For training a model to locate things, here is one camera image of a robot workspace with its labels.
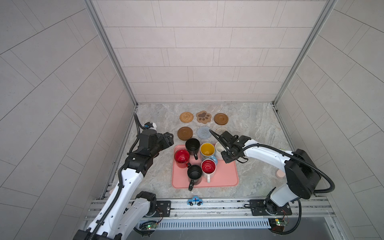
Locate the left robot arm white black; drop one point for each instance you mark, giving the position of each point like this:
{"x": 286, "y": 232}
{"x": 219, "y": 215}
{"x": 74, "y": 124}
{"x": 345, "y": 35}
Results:
{"x": 117, "y": 218}

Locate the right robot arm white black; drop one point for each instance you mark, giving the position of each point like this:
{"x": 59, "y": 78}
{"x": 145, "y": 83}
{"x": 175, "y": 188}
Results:
{"x": 303, "y": 177}

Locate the pink round disc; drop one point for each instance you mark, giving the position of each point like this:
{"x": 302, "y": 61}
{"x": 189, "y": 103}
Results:
{"x": 280, "y": 174}

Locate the ventilation grille strip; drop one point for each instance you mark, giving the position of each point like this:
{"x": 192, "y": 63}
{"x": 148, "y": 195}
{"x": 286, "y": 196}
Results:
{"x": 213, "y": 224}

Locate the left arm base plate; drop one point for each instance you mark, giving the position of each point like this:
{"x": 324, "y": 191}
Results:
{"x": 162, "y": 209}

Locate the multicolour woven round coaster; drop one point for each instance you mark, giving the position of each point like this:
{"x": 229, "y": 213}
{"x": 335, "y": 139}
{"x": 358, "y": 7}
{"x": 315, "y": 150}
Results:
{"x": 221, "y": 130}

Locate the left circuit board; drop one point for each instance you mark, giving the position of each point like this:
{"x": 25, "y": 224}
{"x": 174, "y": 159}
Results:
{"x": 149, "y": 226}

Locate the grey-blue woven round coaster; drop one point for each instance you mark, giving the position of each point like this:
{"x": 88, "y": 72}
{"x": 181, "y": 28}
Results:
{"x": 204, "y": 133}

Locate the right circuit board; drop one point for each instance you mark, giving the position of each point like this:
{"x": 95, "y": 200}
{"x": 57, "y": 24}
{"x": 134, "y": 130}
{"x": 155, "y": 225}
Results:
{"x": 277, "y": 225}

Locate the pink rectangular tray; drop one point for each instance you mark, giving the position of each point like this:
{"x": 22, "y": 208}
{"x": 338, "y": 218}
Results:
{"x": 226, "y": 175}

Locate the paw shaped cork coaster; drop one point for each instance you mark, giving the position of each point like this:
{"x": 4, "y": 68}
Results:
{"x": 203, "y": 117}

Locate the circuit board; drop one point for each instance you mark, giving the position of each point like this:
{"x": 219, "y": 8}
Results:
{"x": 277, "y": 225}
{"x": 149, "y": 226}

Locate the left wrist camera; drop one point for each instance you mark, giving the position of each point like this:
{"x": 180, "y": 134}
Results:
{"x": 150, "y": 125}

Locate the yellow inside mug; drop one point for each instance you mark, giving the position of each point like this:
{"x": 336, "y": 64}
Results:
{"x": 208, "y": 151}

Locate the blue toy car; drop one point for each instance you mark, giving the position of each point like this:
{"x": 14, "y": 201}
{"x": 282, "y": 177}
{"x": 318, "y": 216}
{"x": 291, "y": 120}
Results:
{"x": 195, "y": 201}

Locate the black mug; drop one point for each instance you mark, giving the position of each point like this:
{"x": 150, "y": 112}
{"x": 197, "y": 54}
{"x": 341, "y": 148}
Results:
{"x": 195, "y": 175}
{"x": 193, "y": 146}

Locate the red mug left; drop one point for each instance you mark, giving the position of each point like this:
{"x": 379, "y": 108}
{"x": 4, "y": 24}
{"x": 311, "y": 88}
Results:
{"x": 182, "y": 158}

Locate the woven rattan round coaster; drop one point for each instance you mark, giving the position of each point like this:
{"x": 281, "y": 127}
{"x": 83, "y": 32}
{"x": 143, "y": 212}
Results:
{"x": 186, "y": 117}

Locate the white mug red inside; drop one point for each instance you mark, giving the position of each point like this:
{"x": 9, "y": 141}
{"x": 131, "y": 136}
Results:
{"x": 208, "y": 167}

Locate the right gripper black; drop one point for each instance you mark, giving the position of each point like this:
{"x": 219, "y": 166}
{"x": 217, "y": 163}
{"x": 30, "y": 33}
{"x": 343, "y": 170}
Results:
{"x": 226, "y": 160}

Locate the black mug front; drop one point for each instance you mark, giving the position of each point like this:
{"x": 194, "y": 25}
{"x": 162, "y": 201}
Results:
{"x": 195, "y": 175}

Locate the dark brown wooden coaster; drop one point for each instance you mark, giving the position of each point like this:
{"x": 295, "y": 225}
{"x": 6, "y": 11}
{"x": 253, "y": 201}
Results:
{"x": 185, "y": 133}

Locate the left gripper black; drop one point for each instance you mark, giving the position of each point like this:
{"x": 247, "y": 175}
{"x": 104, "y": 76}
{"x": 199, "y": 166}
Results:
{"x": 169, "y": 141}

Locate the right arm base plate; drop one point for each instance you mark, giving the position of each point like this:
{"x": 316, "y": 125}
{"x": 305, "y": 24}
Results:
{"x": 258, "y": 208}

